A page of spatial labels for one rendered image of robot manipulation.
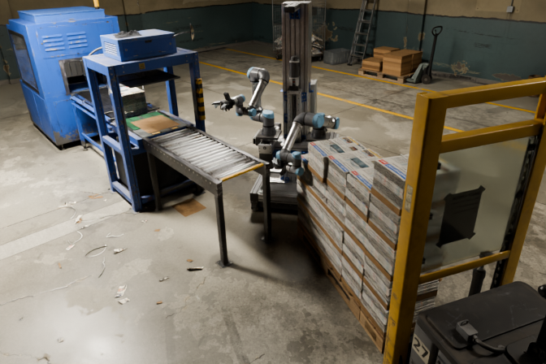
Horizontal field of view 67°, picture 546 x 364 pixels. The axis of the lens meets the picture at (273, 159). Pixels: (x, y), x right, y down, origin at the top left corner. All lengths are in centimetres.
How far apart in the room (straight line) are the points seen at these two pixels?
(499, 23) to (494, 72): 95
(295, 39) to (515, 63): 623
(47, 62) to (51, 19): 55
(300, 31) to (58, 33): 352
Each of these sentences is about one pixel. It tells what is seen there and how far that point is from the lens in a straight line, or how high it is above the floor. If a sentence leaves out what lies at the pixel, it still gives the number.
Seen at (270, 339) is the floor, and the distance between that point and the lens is 310.
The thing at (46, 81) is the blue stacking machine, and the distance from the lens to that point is 638.
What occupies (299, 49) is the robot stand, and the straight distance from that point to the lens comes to 399.
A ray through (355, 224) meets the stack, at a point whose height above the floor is 74.
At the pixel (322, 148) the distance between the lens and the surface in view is 317.
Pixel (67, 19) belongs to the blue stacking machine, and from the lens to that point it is 647.
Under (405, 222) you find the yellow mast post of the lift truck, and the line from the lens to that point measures 199.
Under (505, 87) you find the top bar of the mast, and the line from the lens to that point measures 200.
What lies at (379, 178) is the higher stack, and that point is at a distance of 249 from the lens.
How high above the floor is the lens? 232
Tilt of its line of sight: 25 degrees down
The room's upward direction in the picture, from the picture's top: 2 degrees counter-clockwise
